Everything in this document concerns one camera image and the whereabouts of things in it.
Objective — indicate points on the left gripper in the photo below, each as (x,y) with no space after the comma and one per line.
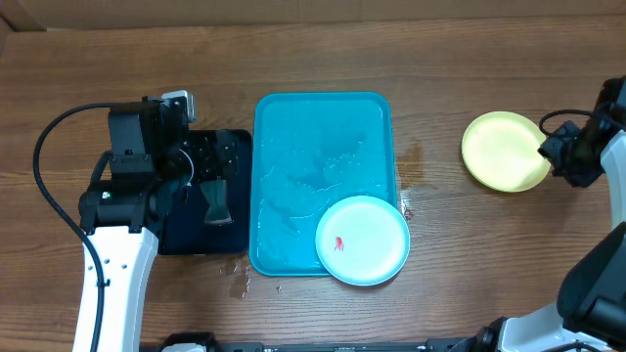
(227,154)

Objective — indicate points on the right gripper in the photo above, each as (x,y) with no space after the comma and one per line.
(558,148)

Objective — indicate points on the dark green sponge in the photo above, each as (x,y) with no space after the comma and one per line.
(215,194)

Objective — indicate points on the light blue plate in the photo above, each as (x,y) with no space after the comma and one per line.
(363,241)

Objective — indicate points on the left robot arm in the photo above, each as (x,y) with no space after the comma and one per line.
(161,189)

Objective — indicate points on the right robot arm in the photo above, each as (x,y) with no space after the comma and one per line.
(589,313)

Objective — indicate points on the teal plastic serving tray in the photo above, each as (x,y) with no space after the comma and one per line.
(311,150)

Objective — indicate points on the black plastic tray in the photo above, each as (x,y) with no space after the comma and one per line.
(185,232)

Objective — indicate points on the cardboard backdrop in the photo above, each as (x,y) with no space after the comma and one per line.
(28,15)

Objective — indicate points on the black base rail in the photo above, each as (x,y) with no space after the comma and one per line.
(206,341)

